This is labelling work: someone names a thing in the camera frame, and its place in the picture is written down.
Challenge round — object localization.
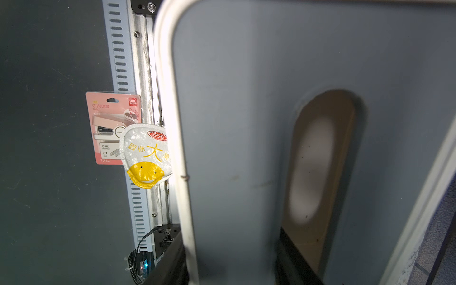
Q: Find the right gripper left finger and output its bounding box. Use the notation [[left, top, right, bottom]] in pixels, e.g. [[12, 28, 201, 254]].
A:
[[143, 233, 189, 285]]

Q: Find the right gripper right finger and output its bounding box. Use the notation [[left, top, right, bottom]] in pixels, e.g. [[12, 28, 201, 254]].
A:
[[274, 228, 323, 285]]

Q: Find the white box grey lid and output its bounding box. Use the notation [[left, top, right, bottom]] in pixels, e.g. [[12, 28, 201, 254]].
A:
[[155, 1, 456, 285]]

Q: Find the instant noodle cup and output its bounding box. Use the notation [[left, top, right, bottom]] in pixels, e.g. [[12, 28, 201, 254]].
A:
[[120, 123, 172, 189]]

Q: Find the pink packaged item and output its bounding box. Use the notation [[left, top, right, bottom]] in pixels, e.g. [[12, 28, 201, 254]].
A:
[[85, 91, 141, 165]]

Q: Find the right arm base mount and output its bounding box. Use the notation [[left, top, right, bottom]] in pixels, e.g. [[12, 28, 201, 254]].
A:
[[126, 224, 181, 285]]

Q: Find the aluminium rail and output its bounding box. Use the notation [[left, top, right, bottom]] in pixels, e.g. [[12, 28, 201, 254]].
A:
[[102, 0, 172, 258]]

